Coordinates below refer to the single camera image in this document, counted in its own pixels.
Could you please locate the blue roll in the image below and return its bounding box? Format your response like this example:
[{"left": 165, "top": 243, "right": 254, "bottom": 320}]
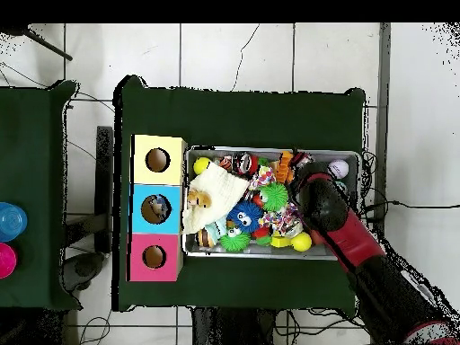
[{"left": 0, "top": 201, "right": 29, "bottom": 243}]

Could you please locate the dark green table cloth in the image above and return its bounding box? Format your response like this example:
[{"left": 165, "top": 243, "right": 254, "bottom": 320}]
[{"left": 112, "top": 75, "right": 367, "bottom": 313}]

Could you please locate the green covered side table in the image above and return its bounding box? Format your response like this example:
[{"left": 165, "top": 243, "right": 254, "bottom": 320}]
[{"left": 0, "top": 79, "right": 82, "bottom": 312}]

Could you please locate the cream knitted cloth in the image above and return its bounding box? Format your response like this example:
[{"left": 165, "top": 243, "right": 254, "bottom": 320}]
[{"left": 181, "top": 162, "right": 250, "bottom": 234}]

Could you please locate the orange plush toy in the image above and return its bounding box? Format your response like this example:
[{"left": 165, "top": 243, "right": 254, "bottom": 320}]
[{"left": 187, "top": 189, "right": 213, "bottom": 210}]

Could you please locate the green spiky toy with eyes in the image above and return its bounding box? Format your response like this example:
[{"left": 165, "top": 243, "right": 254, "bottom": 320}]
[{"left": 218, "top": 226, "right": 252, "bottom": 252}]

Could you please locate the pink round cup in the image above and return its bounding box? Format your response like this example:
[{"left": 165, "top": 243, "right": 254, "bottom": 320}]
[{"left": 0, "top": 242, "right": 18, "bottom": 280}]

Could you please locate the yellow smooth ball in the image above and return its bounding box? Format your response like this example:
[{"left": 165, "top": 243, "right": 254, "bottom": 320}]
[{"left": 192, "top": 156, "right": 212, "bottom": 176}]

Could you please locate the crushed black can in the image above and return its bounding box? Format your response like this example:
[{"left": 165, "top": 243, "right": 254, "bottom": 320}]
[{"left": 231, "top": 152, "right": 259, "bottom": 177}]

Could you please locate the black stand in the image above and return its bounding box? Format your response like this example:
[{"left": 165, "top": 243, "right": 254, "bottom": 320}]
[{"left": 94, "top": 125, "right": 114, "bottom": 254}]

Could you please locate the small green spiky ball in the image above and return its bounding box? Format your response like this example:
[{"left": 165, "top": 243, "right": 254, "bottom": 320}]
[{"left": 259, "top": 181, "right": 289, "bottom": 212}]

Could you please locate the silver mesh bin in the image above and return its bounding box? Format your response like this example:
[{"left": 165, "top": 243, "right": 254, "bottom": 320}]
[{"left": 181, "top": 146, "right": 362, "bottom": 261}]

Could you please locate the large blue spiky ball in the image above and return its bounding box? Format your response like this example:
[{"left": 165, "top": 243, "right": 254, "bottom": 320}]
[{"left": 226, "top": 199, "right": 264, "bottom": 234}]

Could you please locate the white baseball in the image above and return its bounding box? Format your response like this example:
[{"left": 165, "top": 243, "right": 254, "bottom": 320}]
[{"left": 327, "top": 158, "right": 350, "bottom": 180}]

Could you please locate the wooden box with three holes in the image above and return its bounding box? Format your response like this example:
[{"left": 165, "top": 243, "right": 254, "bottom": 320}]
[{"left": 126, "top": 134, "right": 189, "bottom": 283}]

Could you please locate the orange toy building brick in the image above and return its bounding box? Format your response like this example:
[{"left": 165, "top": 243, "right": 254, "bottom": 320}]
[{"left": 274, "top": 150, "right": 296, "bottom": 184}]

